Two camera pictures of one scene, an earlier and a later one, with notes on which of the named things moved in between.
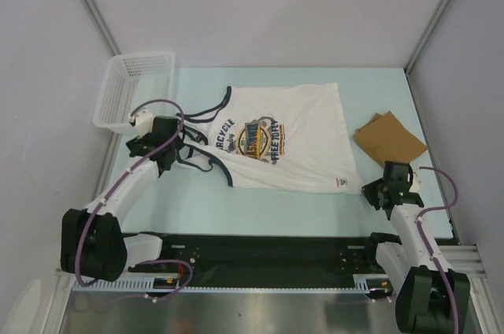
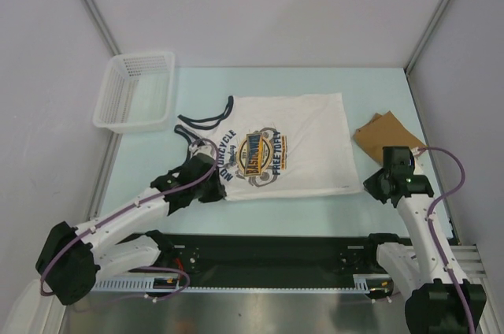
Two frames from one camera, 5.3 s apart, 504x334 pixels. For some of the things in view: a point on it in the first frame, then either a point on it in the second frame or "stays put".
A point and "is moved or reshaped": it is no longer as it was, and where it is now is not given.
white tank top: x=294 y=139 is moved or reshaped
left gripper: x=178 y=142 -> x=217 y=192
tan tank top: x=386 y=139 stays put
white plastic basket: x=128 y=81 stays put
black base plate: x=263 y=260 stays put
